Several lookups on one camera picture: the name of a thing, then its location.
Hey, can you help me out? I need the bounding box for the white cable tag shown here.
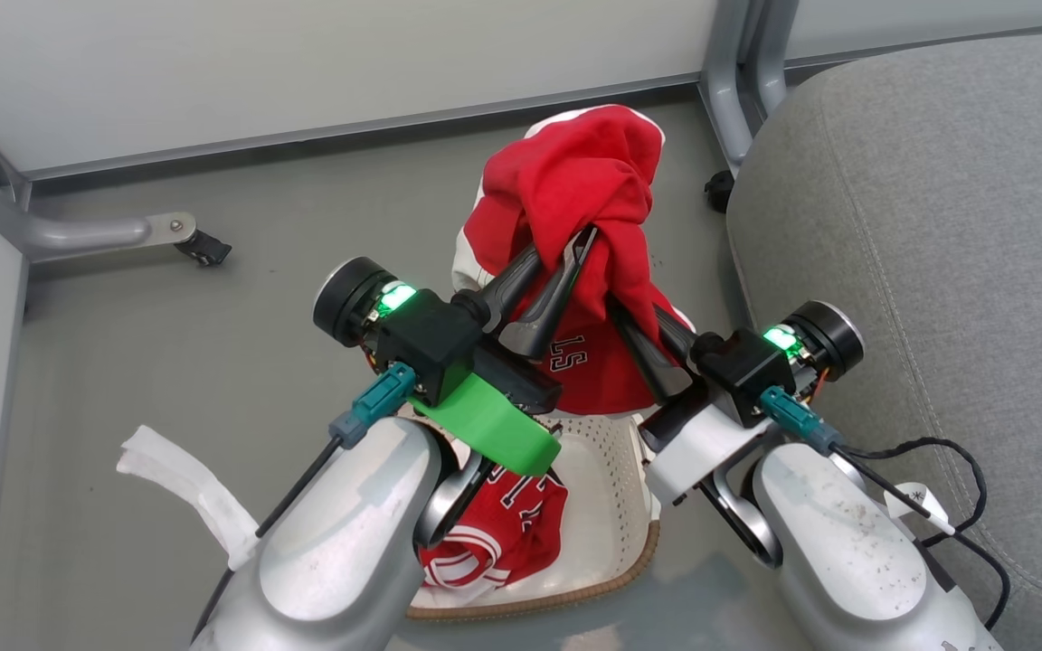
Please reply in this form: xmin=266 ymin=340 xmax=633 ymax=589
xmin=883 ymin=483 xmax=957 ymax=536

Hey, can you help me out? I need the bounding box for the grey fabric sofa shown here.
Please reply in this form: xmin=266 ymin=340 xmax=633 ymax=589
xmin=725 ymin=32 xmax=1042 ymax=651

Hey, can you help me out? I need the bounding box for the black frame foot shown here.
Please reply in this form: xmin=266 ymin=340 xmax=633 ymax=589
xmin=704 ymin=169 xmax=737 ymax=215
xmin=173 ymin=228 xmax=233 ymax=269

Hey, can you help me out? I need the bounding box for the grey metal frame with long rail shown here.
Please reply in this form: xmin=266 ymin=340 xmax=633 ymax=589
xmin=0 ymin=93 xmax=199 ymax=265

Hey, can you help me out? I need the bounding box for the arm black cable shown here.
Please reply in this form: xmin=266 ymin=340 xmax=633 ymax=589
xmin=759 ymin=386 xmax=1013 ymax=632
xmin=191 ymin=362 xmax=419 ymax=639

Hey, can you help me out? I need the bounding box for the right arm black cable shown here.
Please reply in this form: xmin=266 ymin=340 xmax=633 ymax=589
xmin=759 ymin=386 xmax=1013 ymax=632

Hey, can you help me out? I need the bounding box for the red and white jersey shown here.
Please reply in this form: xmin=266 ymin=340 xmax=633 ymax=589
xmin=417 ymin=104 xmax=696 ymax=590

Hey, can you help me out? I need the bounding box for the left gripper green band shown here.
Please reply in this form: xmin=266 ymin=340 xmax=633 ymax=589
xmin=311 ymin=224 xmax=601 ymax=477

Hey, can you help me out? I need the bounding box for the white perforated laundry basket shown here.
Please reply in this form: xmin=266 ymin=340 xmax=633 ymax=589
xmin=394 ymin=405 xmax=664 ymax=621

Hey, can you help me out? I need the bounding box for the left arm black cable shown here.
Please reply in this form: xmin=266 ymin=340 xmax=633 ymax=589
xmin=191 ymin=362 xmax=419 ymax=639

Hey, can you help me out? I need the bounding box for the white cloth strip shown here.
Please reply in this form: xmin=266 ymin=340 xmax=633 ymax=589
xmin=116 ymin=424 xmax=261 ymax=572

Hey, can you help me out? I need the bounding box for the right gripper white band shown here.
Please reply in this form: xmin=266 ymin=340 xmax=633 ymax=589
xmin=607 ymin=298 xmax=866 ymax=507

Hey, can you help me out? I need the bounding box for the grey metal frame beside sofa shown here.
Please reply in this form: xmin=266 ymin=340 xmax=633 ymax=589
xmin=699 ymin=0 xmax=800 ymax=178

